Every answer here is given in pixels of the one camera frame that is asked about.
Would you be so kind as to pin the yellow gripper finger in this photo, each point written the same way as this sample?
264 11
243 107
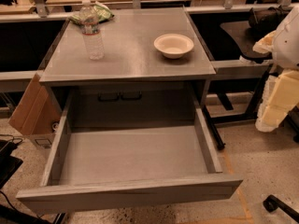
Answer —
265 44
280 96

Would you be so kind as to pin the grey cabinet with top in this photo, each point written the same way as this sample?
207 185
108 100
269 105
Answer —
133 85

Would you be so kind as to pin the black side table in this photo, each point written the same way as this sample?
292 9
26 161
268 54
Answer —
234 80

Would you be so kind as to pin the dark bag on table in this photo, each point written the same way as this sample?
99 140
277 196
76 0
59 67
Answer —
267 20

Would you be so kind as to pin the open grey top drawer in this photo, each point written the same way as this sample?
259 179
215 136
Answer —
152 150

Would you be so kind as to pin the brown cardboard box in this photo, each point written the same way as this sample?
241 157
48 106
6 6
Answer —
35 117

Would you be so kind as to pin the black caster wheel base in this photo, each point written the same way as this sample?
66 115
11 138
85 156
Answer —
272 203

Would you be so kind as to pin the green chip bag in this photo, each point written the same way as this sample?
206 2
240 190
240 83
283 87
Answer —
103 12

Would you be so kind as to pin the black equipment at left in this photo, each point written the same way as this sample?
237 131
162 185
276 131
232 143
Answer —
8 163

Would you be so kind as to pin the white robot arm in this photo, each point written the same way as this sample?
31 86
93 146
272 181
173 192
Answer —
285 52

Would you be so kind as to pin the clear plastic water bottle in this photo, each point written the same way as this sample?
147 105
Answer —
89 24

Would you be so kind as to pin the white paper bowl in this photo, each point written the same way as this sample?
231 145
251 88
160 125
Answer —
173 46

